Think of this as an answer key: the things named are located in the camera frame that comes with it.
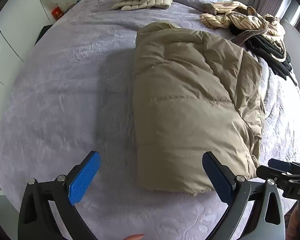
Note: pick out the black garment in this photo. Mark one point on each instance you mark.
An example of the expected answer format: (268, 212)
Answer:
(270, 50)

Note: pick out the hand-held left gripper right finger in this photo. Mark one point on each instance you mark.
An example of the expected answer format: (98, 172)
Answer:
(216, 177)

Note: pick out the purple bedspread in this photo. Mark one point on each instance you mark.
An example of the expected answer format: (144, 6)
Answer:
(77, 92)

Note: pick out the white wardrobe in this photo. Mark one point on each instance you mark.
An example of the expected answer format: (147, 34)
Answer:
(7, 55)

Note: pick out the person's left hand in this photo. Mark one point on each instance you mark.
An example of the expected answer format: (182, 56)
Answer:
(135, 237)

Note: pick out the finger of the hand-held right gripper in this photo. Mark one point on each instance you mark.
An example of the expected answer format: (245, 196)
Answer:
(270, 172)
(282, 164)

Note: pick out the cream striped knit jacket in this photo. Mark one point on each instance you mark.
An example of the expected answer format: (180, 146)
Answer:
(230, 15)

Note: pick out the red box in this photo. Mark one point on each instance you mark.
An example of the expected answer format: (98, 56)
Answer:
(57, 13)

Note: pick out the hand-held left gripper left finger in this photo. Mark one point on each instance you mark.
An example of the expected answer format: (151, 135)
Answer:
(83, 177)

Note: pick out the person's right hand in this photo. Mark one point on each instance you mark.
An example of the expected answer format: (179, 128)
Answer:
(293, 225)

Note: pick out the khaki down jacket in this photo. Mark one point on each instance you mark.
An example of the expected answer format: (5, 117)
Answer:
(190, 105)

